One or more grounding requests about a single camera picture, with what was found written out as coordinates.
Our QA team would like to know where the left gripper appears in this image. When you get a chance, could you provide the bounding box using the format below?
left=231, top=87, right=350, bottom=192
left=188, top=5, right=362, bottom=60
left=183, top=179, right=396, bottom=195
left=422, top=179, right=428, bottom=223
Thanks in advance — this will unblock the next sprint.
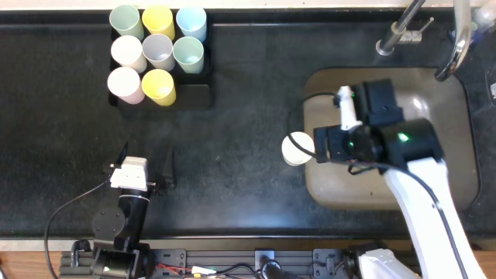
left=115, top=141, right=177, bottom=195

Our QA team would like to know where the yellow cup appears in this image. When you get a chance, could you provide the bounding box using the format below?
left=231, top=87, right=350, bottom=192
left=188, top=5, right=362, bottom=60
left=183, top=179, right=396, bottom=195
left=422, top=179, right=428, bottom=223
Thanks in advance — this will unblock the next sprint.
left=141, top=68, right=177, bottom=107
left=141, top=5, right=176, bottom=42

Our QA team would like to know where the pink cup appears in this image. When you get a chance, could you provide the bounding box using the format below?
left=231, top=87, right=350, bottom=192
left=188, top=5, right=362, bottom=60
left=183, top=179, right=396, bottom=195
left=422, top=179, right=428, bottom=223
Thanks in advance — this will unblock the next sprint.
left=107, top=66, right=146, bottom=105

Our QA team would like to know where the white cup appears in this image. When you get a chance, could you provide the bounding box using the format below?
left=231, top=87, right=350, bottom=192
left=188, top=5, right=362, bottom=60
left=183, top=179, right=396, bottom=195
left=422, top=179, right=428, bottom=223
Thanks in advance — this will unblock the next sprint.
left=110, top=35, right=148, bottom=74
left=281, top=131, right=316, bottom=167

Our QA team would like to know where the black tray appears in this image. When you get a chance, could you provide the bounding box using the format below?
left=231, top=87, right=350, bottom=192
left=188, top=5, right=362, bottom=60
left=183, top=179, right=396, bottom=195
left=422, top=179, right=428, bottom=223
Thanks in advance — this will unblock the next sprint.
left=108, top=9, right=213, bottom=110

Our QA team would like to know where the grey cup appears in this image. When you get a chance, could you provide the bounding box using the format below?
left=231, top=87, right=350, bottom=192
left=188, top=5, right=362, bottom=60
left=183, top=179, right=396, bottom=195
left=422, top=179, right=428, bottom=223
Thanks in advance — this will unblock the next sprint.
left=142, top=33, right=177, bottom=74

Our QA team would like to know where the green cup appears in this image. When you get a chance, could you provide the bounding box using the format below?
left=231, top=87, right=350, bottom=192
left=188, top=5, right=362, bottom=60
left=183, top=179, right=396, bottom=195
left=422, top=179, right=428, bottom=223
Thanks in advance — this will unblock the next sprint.
left=172, top=36, right=205, bottom=75
left=108, top=4, right=146, bottom=42

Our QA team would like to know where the blue cup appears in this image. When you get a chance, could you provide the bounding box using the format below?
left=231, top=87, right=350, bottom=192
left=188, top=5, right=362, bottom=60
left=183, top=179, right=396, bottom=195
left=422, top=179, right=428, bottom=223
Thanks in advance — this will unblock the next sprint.
left=175, top=7, right=208, bottom=43

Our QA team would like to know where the steel sink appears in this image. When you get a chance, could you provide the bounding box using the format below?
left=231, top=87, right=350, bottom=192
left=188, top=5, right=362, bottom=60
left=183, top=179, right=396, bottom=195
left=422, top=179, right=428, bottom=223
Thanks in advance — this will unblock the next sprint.
left=303, top=67, right=481, bottom=212

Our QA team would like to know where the steel tap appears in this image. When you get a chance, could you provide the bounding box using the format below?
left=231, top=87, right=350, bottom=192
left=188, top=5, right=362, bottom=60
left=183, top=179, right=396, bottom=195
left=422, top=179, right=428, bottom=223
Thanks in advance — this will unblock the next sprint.
left=374, top=0, right=474, bottom=83

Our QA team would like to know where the blue soap bottle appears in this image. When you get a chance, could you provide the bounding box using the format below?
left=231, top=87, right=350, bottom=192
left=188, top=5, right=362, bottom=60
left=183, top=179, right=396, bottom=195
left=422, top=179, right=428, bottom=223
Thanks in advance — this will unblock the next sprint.
left=449, top=2, right=496, bottom=46

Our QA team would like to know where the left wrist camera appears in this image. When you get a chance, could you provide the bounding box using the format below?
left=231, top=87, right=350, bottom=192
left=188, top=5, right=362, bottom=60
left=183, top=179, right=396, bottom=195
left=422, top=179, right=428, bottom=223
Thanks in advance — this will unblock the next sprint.
left=109, top=156, right=149, bottom=192

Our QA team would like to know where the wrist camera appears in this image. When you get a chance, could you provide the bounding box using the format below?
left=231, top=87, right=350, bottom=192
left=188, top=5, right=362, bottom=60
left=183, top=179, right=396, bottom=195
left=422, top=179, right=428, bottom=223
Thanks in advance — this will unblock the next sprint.
left=334, top=85, right=363, bottom=132
left=109, top=156, right=149, bottom=192

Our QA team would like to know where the mounting rail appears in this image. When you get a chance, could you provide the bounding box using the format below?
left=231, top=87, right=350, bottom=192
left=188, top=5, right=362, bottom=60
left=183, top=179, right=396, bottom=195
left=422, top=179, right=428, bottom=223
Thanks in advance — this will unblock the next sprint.
left=60, top=247, right=360, bottom=279

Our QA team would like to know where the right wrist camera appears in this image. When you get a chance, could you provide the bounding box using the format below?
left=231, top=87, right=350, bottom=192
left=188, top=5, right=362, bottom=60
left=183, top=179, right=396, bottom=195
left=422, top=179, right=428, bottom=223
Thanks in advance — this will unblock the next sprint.
left=334, top=85, right=363, bottom=132

